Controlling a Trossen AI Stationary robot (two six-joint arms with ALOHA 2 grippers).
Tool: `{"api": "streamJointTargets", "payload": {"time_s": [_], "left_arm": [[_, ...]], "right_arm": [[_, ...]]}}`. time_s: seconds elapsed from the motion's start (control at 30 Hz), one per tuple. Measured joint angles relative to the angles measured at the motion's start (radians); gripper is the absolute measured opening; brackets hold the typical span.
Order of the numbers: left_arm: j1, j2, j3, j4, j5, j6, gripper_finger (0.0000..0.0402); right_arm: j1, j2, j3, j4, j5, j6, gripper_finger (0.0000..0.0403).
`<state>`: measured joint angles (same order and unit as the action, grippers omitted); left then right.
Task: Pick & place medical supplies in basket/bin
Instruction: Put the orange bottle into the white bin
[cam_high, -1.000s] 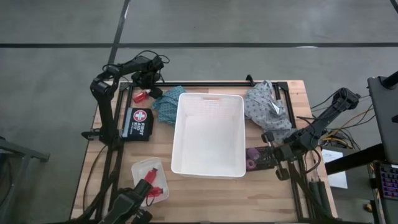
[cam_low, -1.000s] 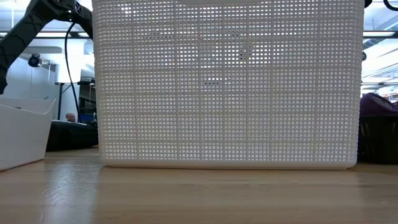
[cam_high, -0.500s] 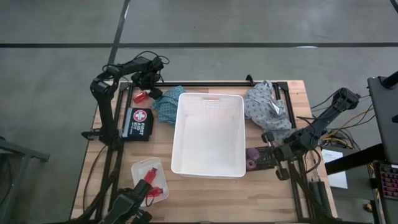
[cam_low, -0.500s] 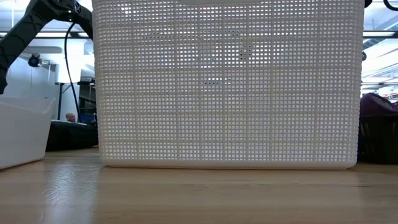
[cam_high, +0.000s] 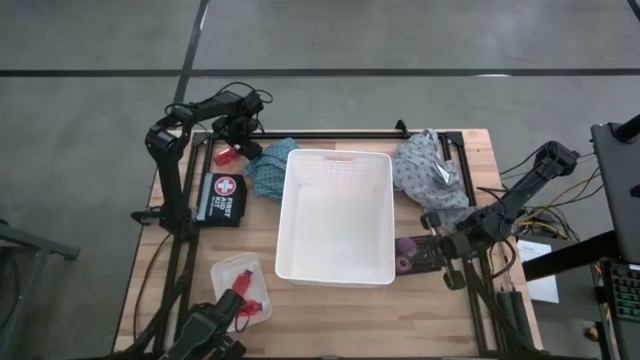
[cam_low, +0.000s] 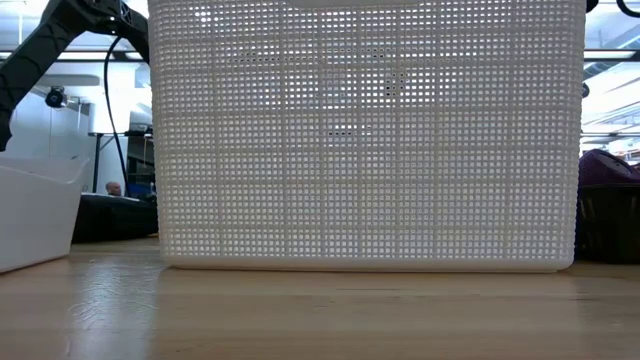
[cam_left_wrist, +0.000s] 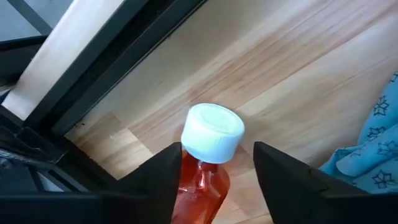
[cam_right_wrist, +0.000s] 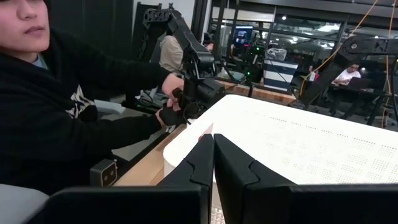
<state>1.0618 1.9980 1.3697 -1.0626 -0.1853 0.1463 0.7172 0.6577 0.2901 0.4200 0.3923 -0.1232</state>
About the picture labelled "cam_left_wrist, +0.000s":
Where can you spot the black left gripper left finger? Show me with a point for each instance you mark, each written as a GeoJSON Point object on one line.
{"type": "Point", "coordinates": [155, 186]}

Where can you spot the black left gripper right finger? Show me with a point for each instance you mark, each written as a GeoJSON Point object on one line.
{"type": "Point", "coordinates": [286, 186]}

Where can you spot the red bottle with white cap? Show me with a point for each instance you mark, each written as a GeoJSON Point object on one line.
{"type": "Point", "coordinates": [211, 133]}

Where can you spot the teal patterned cloth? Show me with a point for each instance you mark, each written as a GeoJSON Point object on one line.
{"type": "Point", "coordinates": [373, 155]}

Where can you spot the black metal table frame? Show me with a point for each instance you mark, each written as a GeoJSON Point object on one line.
{"type": "Point", "coordinates": [102, 71]}

